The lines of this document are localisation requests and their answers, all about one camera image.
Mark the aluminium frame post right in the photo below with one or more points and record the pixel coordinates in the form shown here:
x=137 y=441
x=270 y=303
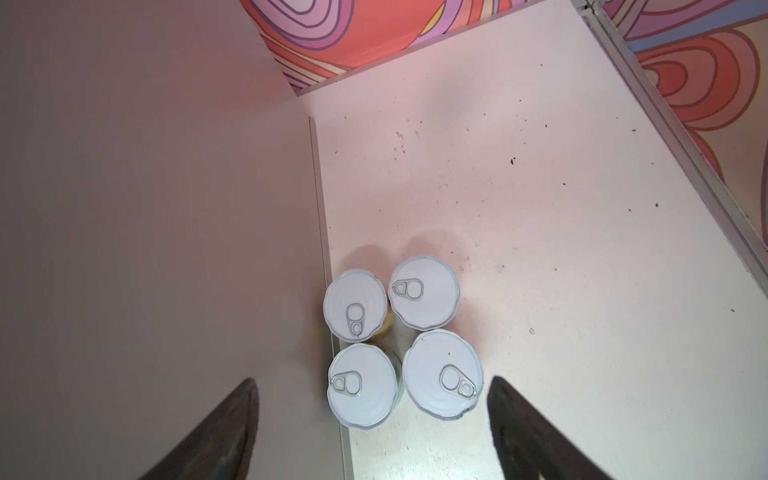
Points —
x=730 y=218

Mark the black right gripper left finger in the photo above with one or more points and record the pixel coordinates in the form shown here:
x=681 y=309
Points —
x=221 y=446

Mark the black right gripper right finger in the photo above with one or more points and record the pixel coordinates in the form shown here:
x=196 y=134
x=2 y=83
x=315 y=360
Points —
x=527 y=444

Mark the pink label can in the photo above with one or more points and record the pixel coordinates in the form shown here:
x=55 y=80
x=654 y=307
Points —
x=443 y=374

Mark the right side can back left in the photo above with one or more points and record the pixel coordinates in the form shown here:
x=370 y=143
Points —
x=356 y=307

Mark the grey metal cabinet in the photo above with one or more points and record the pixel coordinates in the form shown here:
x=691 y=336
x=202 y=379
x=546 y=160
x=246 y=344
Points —
x=160 y=241

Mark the right side can front left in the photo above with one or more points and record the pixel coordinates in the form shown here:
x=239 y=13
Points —
x=364 y=385

